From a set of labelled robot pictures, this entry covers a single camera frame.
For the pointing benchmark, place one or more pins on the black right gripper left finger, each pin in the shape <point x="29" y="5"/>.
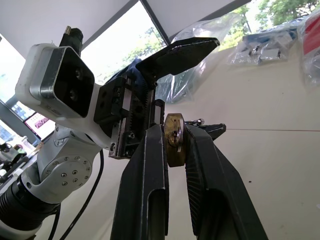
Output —
<point x="142" y="190"/>

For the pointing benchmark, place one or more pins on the plastic bag with red box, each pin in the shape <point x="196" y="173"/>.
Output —
<point x="311" y="50"/>

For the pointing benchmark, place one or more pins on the clear empty plastic bag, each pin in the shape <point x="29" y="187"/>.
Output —
<point x="200" y="32"/>

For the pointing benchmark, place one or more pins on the computer monitor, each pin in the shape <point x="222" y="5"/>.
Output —
<point x="38" y="123"/>

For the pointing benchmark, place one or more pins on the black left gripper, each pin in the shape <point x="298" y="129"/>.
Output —
<point x="110" y="105"/>

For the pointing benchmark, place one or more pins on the plastic bag with blue boxes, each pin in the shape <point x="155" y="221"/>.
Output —
<point x="265" y="47"/>

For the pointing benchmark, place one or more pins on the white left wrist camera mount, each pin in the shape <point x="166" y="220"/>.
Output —
<point x="25" y="82"/>

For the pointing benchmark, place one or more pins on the brass padlock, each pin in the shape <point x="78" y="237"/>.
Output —
<point x="175" y="157"/>

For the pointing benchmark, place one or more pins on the black window frame post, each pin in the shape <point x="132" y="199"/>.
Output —
<point x="156" y="21"/>

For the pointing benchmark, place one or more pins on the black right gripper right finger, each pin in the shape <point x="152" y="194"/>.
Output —
<point x="220" y="200"/>

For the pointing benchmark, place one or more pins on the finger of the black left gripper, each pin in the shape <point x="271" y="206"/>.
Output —
<point x="180" y="57"/>
<point x="215" y="130"/>

